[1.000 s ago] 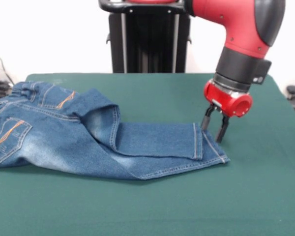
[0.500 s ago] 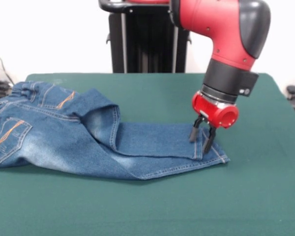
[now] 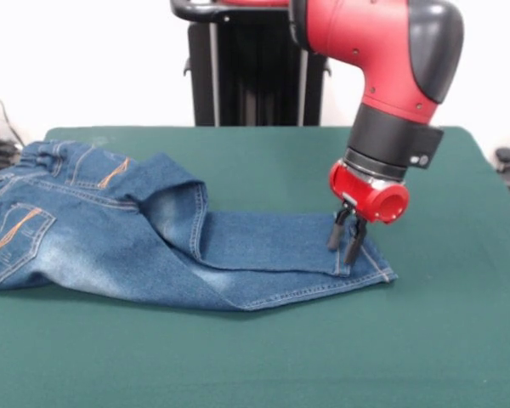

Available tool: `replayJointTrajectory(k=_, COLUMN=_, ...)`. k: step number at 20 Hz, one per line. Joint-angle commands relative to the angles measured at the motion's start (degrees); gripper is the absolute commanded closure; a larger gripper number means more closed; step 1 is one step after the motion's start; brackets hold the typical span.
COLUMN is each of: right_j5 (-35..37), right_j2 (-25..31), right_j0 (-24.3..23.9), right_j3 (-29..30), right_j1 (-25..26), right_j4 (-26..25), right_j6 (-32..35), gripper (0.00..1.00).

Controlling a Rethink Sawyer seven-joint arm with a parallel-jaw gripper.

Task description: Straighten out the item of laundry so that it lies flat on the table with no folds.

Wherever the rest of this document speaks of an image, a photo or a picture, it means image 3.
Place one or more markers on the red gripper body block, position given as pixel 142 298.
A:
pixel 361 193

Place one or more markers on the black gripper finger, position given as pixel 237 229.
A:
pixel 353 246
pixel 336 231

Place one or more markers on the blue denim jeans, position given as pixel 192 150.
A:
pixel 89 246

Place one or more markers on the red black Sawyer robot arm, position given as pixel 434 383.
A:
pixel 391 76

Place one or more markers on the dark green table cloth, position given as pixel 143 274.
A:
pixel 323 361

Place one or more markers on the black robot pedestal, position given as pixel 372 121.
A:
pixel 246 72

